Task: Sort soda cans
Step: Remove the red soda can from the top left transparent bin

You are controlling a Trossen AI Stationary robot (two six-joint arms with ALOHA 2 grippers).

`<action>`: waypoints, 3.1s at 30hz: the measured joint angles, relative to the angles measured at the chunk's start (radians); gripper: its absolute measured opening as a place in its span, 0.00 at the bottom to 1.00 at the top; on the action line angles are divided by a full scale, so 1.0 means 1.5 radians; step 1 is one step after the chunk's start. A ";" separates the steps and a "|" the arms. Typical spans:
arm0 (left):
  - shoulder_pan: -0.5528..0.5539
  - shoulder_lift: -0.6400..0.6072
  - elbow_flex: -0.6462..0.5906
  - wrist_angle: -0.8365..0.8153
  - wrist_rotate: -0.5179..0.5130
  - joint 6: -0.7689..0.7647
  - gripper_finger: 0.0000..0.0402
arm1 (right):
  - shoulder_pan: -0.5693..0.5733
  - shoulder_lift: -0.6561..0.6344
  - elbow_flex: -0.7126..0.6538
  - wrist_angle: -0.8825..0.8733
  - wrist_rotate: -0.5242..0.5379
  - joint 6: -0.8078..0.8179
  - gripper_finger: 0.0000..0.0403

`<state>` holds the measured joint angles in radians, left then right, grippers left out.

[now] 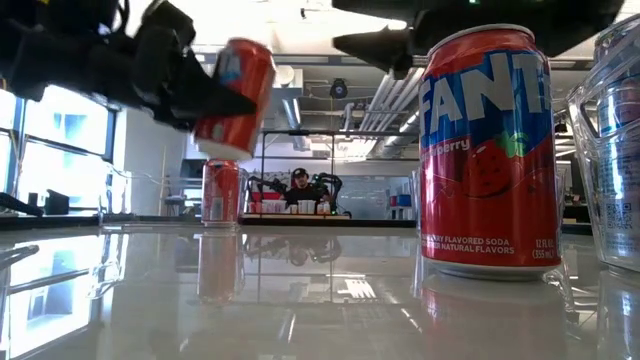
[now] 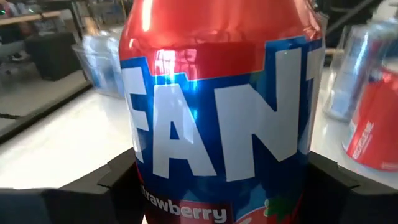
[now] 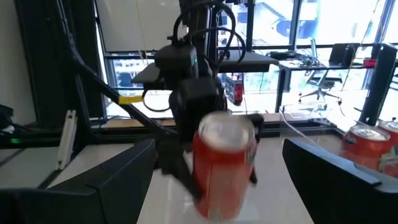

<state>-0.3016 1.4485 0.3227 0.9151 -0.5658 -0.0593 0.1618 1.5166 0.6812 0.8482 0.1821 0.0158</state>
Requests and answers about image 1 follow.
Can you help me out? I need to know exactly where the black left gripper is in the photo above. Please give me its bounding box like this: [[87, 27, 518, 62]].
[[84, 2, 259, 132]]

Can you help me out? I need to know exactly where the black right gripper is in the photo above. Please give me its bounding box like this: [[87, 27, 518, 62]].
[[331, 0, 546, 74]]

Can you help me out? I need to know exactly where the red Fanta strawberry can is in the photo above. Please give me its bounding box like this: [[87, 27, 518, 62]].
[[418, 22, 562, 281], [192, 37, 278, 162], [200, 158, 242, 227]]

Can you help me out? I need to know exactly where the silver ceiling conduit bundle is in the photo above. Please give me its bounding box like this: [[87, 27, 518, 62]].
[[357, 67, 426, 134]]

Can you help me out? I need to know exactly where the white ceiling fixture box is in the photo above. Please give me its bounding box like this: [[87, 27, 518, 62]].
[[273, 64, 305, 99]]

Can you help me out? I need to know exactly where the person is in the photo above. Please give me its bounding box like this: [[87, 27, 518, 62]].
[[281, 167, 327, 206]]

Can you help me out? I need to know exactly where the wooden background table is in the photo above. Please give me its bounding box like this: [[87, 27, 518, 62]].
[[239, 212, 352, 222]]

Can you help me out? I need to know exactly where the small black box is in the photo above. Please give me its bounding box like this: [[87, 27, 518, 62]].
[[43, 188, 71, 217]]

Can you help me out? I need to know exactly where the blue silver Red Bull can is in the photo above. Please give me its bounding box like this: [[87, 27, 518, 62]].
[[593, 17, 640, 261]]

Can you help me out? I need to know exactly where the black round ceiling camera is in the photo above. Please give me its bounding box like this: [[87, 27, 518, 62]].
[[329, 77, 350, 100]]

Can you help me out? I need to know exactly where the silver vertical duct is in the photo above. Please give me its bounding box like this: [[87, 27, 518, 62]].
[[282, 97, 314, 152]]

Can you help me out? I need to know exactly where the ribbed silver ventilation duct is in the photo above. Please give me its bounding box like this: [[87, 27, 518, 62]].
[[372, 112, 426, 160]]

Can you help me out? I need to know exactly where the black metal table frame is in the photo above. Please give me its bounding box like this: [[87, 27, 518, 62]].
[[0, 192, 45, 218]]

